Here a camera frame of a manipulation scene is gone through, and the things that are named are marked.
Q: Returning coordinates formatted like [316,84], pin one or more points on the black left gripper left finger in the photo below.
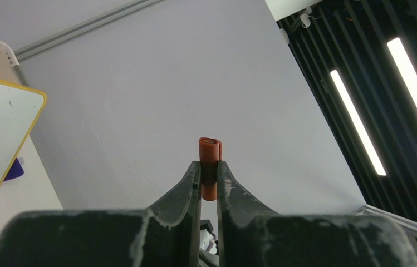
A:
[166,233]

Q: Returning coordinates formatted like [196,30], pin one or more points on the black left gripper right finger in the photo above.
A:
[252,234]

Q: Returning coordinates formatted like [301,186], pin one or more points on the red marker cap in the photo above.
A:
[210,153]

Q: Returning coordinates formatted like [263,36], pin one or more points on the purple cloth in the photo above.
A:
[16,170]

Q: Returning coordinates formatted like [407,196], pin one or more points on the white perforated basket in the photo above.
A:
[9,54]

